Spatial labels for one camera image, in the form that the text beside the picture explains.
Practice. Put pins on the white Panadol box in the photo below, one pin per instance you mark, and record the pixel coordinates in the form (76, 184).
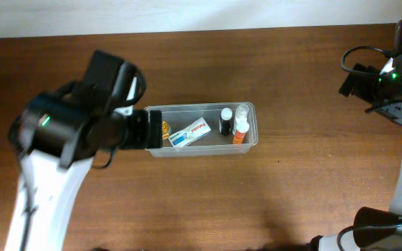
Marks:
(190, 134)

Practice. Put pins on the clear plastic container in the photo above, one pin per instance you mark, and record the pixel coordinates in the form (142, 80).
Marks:
(180, 116)

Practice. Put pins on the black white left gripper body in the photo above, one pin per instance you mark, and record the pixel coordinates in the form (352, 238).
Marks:
(155, 129)

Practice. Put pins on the white spray bottle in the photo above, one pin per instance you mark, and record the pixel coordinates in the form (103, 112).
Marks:
(241, 114)

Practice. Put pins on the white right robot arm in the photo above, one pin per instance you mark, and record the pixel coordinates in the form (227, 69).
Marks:
(374, 229)

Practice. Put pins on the small gold lid jar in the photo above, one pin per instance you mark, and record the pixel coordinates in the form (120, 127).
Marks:
(166, 130)

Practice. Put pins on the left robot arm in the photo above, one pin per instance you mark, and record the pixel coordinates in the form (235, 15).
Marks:
(57, 137)

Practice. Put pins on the orange tube white cap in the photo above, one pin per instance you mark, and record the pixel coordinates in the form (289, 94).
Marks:
(240, 131)

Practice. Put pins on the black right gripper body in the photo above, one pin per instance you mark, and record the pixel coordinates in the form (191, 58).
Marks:
(347, 81)

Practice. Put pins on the dark syrup bottle white cap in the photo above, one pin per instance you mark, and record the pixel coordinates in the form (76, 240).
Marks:
(224, 121)

